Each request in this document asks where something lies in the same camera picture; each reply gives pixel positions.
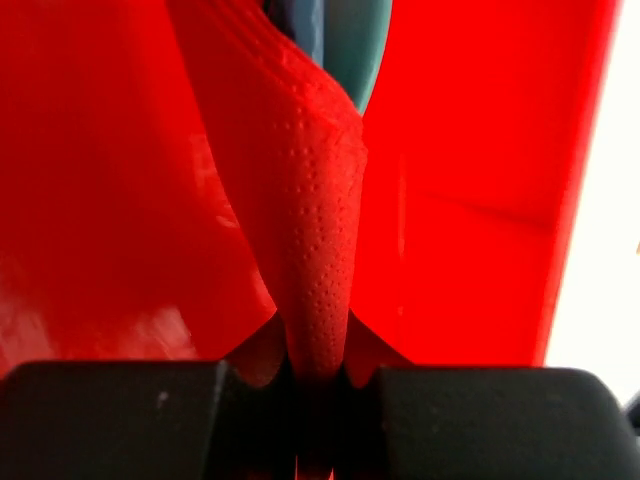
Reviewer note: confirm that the teal spoon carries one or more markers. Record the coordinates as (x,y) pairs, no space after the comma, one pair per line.
(355,38)

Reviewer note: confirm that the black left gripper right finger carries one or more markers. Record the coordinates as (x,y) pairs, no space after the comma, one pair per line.
(398,420)

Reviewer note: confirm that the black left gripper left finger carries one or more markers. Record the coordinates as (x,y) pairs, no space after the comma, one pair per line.
(225,419)

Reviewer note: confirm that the red plastic tray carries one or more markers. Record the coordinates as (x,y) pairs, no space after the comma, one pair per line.
(118,241)

